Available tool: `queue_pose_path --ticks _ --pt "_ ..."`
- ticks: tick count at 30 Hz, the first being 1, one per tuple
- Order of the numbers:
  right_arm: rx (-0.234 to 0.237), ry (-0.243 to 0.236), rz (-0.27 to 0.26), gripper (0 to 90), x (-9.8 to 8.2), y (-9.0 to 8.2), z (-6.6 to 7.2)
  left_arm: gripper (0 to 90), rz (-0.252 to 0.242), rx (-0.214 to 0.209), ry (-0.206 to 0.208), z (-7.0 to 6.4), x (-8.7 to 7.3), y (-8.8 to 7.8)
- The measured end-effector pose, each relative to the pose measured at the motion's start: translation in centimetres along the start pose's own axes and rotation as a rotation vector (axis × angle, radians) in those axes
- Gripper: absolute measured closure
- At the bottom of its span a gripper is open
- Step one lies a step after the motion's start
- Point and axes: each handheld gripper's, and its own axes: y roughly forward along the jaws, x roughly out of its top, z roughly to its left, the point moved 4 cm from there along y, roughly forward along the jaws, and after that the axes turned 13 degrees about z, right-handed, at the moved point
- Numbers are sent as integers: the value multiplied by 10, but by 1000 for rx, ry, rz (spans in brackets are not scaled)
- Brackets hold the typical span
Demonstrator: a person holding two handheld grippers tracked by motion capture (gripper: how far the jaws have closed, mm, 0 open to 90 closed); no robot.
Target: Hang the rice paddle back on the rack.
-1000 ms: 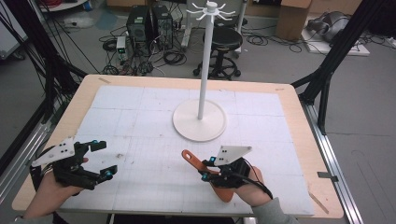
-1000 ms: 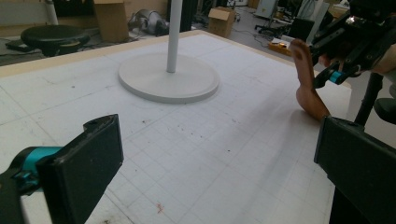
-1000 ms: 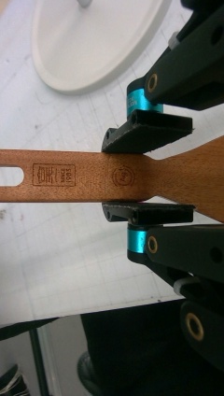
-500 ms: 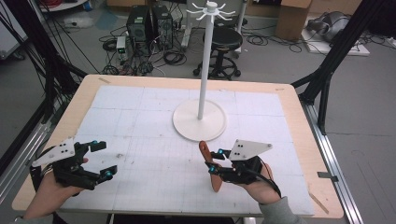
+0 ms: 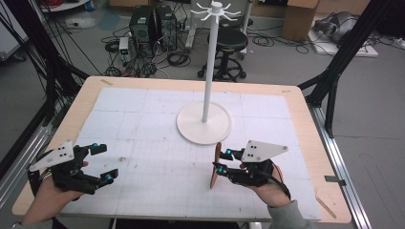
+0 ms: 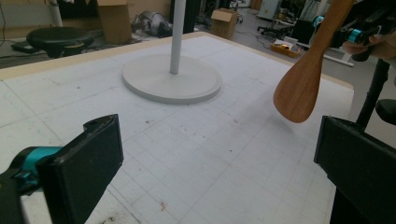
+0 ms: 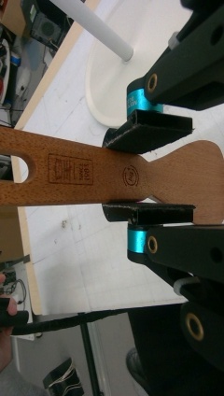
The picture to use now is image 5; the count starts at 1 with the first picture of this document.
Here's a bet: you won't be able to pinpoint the dark tape piece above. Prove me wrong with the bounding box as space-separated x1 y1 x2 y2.
324 175 347 187

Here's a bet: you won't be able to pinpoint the small silver power supply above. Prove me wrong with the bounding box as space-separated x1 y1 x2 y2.
118 36 131 63

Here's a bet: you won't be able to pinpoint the person's right hand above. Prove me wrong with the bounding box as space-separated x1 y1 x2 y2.
239 161 292 209

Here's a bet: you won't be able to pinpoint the black computer tower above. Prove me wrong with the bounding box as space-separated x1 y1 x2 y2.
128 5 155 46
155 4 178 52

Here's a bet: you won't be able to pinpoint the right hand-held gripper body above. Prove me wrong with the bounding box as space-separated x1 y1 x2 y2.
227 139 289 188

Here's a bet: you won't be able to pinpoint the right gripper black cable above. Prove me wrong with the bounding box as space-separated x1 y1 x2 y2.
251 160 292 201

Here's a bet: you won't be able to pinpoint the black round stool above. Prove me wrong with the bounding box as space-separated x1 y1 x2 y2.
197 26 249 83

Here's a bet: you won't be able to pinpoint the white floor board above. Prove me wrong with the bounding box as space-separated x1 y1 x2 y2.
308 28 380 59

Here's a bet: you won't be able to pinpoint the wooden spatula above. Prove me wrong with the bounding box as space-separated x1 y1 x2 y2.
208 141 224 191

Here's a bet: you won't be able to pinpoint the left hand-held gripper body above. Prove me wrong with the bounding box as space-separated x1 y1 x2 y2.
29 139 100 196

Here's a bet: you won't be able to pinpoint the white metal leg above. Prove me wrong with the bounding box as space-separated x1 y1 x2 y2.
184 0 198 52
239 0 254 60

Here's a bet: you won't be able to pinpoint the round white table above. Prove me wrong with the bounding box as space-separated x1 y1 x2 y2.
40 0 91 13

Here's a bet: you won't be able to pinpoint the white grid mat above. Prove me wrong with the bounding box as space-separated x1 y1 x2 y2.
59 87 323 222

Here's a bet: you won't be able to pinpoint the grey bag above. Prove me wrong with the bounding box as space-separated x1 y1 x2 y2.
314 11 352 43

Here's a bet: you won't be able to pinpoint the person's left hand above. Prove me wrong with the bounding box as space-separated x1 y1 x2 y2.
21 160 90 226

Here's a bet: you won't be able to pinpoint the black metal frame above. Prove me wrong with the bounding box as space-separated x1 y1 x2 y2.
297 0 394 138
0 0 92 175

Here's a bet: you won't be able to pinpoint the white hook stand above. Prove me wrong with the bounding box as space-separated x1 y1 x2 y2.
176 0 243 146

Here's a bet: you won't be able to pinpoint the black floor cables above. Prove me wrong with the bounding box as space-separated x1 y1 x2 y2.
100 27 192 79

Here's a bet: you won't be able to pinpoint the large cardboard box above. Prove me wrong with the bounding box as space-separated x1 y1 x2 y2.
281 0 320 42

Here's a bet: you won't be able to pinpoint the aluminium rail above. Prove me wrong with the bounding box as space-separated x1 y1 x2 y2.
307 103 373 229
0 124 53 209

